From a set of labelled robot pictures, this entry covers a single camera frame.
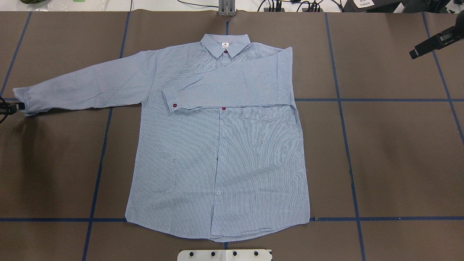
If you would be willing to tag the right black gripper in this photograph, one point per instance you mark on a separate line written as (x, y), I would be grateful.
(440, 40)

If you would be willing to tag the black label printer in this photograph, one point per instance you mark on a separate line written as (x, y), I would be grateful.
(394, 6)

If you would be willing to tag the olive green pouch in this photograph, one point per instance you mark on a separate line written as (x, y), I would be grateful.
(31, 1)

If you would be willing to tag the light blue striped shirt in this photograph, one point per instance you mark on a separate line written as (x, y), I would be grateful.
(220, 154)

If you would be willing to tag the aluminium frame post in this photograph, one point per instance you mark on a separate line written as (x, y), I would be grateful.
(226, 8)

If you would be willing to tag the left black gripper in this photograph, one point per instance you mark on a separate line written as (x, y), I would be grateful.
(11, 107)

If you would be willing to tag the white camera stand pedestal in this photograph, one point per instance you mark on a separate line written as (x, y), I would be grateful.
(226, 255)

